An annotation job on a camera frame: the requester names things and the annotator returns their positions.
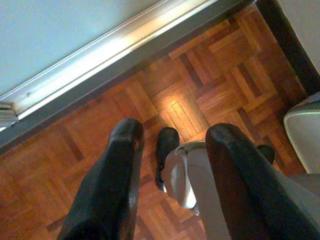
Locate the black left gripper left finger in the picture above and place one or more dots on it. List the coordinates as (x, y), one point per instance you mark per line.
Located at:
(105, 187)

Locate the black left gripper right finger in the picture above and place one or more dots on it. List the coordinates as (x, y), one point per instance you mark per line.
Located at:
(245, 190)

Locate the silver robot right leg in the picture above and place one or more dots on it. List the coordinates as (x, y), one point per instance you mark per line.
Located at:
(307, 192)

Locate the black robot left foot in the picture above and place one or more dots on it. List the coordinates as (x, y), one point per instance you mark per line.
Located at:
(166, 145)

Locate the grey pleated curtain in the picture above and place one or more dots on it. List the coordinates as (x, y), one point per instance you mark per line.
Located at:
(7, 115)

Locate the aluminium sliding door track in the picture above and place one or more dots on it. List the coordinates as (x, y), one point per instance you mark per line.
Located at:
(87, 60)

